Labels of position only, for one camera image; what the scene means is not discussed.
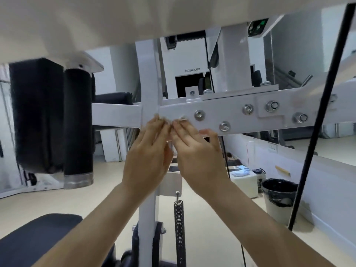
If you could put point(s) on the person's right hand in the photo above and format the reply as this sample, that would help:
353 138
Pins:
200 164

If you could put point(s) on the person's left hand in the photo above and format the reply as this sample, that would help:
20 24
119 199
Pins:
147 161

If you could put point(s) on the blue dotted wet wipes packet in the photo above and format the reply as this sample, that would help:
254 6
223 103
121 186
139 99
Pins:
242 172

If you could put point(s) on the white cleaning wipe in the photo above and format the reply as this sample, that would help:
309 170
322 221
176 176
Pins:
182 118

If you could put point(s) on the white gym machine frame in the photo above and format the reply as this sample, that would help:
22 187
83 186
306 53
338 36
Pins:
236 122

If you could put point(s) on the black padded arm rest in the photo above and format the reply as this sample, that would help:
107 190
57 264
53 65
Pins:
114 98
36 116

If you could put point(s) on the black padded seat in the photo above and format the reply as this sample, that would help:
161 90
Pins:
36 241

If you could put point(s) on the person's left forearm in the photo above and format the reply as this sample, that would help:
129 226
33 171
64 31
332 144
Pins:
91 230

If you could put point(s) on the person's right forearm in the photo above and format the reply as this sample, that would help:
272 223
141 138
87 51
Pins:
272 236

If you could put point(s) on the cream white storage box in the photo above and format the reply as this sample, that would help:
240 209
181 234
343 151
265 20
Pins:
247 186

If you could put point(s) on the dark water bottle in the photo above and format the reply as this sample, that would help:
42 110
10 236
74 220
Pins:
260 177

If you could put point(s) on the small wooden block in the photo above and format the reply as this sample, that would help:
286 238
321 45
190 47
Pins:
283 170

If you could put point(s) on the trash bin with black bag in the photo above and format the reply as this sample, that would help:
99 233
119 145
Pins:
279 205

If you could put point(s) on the white wall socket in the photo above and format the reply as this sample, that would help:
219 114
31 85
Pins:
272 148

